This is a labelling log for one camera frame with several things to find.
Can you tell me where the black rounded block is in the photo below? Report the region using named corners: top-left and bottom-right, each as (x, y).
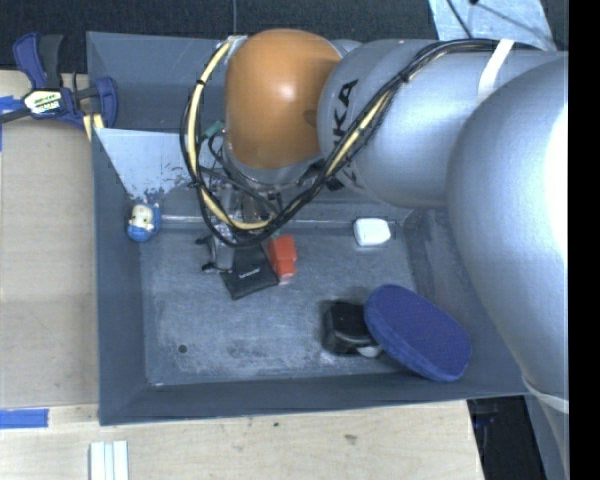
top-left (321, 299), bottom-right (384, 359)

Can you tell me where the grey metal bin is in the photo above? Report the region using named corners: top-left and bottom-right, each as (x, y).
top-left (85, 30), bottom-right (531, 427)

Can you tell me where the white small box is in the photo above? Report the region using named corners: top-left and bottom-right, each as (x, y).
top-left (352, 217), bottom-right (393, 248)

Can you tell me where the blue and white toy figure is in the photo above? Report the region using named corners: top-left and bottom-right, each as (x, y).
top-left (126, 200), bottom-right (162, 244)

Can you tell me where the red-orange block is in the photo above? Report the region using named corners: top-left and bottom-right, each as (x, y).
top-left (267, 234), bottom-right (299, 280)

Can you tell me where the pale wood board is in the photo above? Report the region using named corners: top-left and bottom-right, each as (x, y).
top-left (0, 117), bottom-right (101, 410)

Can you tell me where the blue oval disc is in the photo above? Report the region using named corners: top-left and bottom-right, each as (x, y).
top-left (363, 283), bottom-right (473, 383)

